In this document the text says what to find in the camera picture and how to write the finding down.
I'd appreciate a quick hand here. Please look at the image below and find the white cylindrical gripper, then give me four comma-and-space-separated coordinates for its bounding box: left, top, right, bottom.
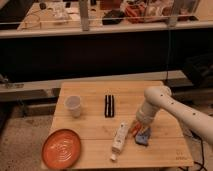
136, 102, 158, 126

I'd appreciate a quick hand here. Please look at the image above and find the orange plate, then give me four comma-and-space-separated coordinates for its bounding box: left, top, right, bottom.
41, 129, 81, 170

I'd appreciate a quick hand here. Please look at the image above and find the black bag on shelf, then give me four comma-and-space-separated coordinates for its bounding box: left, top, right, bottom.
102, 10, 125, 25

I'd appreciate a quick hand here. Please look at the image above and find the black comb block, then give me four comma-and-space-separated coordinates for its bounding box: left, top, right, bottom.
104, 95, 115, 118

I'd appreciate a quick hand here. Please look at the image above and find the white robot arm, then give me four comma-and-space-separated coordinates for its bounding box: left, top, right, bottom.
136, 86, 213, 146

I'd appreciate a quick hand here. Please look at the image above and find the red orange pepper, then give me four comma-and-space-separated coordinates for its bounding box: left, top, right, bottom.
130, 122, 145, 137

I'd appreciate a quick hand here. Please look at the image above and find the grey metal post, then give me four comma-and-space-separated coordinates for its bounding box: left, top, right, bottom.
79, 0, 89, 31

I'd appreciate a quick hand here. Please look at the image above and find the white squeeze bottle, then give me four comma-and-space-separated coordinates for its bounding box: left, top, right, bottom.
110, 122, 129, 162

